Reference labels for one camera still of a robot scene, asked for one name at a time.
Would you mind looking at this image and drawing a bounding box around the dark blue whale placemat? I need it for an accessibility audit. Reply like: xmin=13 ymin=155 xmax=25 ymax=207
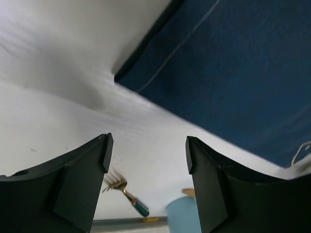
xmin=114 ymin=0 xmax=311 ymax=167

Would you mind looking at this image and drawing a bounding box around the light blue ceramic mug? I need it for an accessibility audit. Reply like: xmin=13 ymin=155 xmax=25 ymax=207
xmin=166 ymin=197 xmax=202 ymax=233

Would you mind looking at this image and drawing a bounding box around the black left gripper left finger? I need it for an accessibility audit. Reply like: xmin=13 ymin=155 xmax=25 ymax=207
xmin=0 ymin=133 xmax=113 ymax=233

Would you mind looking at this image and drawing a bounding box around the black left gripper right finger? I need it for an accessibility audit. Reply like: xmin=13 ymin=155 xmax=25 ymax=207
xmin=186 ymin=136 xmax=311 ymax=233

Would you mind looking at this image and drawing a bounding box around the gold spoon behind mug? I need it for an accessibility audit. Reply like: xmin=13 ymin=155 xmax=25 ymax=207
xmin=182 ymin=188 xmax=195 ymax=198

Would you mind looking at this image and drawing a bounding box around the gold fork with green handle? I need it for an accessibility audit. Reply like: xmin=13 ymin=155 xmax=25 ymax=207
xmin=102 ymin=170 xmax=150 ymax=217

